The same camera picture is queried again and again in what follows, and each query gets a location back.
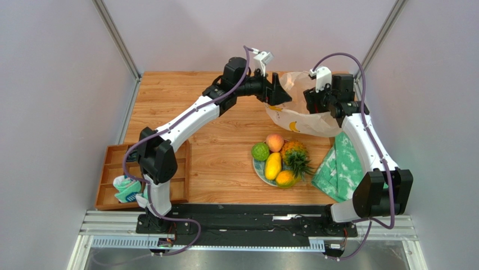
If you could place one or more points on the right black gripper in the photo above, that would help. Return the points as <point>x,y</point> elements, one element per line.
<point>310,100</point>

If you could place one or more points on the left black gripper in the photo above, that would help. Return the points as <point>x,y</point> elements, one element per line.
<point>272,94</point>

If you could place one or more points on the banana print plastic bag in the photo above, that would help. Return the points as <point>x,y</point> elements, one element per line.
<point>294,116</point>

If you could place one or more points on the fake peach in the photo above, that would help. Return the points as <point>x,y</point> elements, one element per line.
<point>275,142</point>

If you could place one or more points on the fake pineapple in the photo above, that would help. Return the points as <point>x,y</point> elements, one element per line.
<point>295,156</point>

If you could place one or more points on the green bumpy fake fruit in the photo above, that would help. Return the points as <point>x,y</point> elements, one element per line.
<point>260,151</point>

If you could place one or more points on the yellow fake fruit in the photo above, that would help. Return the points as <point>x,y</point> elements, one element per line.
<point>273,166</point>

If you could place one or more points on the yellow green fake mango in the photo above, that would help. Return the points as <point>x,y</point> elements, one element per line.
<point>286,179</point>

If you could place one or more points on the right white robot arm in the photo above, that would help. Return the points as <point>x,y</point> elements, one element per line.
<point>385,188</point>

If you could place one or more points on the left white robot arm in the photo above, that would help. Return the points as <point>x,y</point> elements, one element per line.
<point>156,149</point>

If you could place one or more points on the green white tie-dye cloth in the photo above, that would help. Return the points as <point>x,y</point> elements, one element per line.
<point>340,172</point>

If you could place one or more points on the red and teal floral plate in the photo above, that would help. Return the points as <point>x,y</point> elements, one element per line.
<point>259,167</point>

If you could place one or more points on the wooden compartment tray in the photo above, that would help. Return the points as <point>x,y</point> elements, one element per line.
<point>112,168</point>

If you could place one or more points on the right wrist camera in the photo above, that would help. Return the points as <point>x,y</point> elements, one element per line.
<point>322,76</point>

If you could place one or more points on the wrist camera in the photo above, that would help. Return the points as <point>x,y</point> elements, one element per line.
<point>322,76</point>
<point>261,60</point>

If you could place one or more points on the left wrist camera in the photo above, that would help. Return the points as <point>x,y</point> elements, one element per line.
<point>261,60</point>

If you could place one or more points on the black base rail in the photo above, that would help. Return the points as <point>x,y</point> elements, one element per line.
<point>245,225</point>

